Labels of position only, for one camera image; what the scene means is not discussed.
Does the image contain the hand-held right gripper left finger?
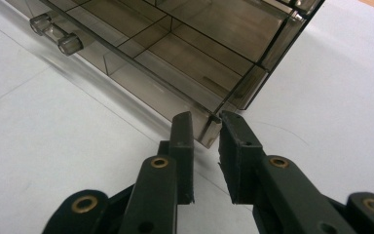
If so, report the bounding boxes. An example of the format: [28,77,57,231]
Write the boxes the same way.
[157,110,196,206]

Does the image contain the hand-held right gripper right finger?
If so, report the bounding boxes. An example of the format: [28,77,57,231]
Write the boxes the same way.
[217,110,266,206]

